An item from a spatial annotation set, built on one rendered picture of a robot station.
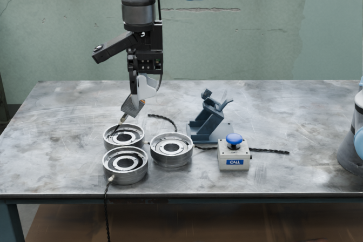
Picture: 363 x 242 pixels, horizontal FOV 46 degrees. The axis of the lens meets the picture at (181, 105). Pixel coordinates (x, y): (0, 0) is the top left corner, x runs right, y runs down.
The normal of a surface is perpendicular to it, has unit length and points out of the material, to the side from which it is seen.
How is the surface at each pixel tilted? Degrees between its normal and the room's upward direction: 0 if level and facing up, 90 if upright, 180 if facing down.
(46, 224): 0
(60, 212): 0
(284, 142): 0
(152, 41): 90
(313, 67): 90
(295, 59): 90
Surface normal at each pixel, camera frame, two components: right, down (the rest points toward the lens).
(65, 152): 0.00, -0.88
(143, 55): 0.03, 0.47
